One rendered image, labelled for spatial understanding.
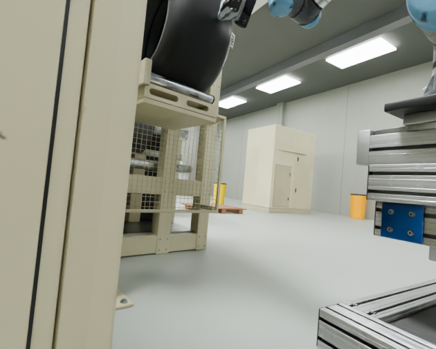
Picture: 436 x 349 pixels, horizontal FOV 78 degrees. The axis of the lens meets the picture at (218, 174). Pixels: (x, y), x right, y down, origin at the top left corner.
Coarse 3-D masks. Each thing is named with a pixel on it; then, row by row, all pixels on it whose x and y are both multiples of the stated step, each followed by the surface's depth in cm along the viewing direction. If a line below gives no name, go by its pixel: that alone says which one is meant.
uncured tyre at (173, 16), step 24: (168, 0) 106; (192, 0) 103; (216, 0) 111; (168, 24) 105; (192, 24) 104; (216, 24) 111; (144, 48) 149; (168, 48) 107; (192, 48) 108; (216, 48) 114; (168, 72) 112; (192, 72) 115; (216, 72) 120
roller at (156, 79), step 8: (152, 80) 107; (160, 80) 109; (168, 80) 111; (168, 88) 113; (176, 88) 114; (184, 88) 116; (192, 88) 120; (192, 96) 121; (200, 96) 122; (208, 96) 125
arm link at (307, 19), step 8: (304, 0) 88; (312, 0) 88; (320, 0) 88; (328, 0) 88; (304, 8) 89; (312, 8) 90; (320, 8) 90; (296, 16) 91; (304, 16) 92; (312, 16) 92; (320, 16) 95; (304, 24) 95; (312, 24) 95
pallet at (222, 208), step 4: (184, 204) 512; (188, 204) 505; (212, 204) 557; (188, 208) 515; (220, 208) 490; (224, 208) 495; (228, 208) 500; (232, 208) 504; (236, 208) 509; (240, 208) 514; (244, 208) 522; (220, 212) 495; (224, 212) 495; (232, 212) 532; (236, 212) 520; (240, 212) 514
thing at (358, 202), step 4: (352, 196) 662; (356, 196) 654; (360, 196) 650; (364, 196) 649; (352, 200) 662; (356, 200) 653; (360, 200) 650; (364, 200) 650; (352, 204) 661; (356, 204) 653; (360, 204) 650; (364, 204) 650; (352, 208) 660; (356, 208) 653; (360, 208) 650; (364, 208) 651; (352, 212) 660; (356, 212) 652; (360, 212) 650; (364, 212) 652; (352, 216) 659; (356, 216) 652; (360, 216) 650; (364, 216) 653
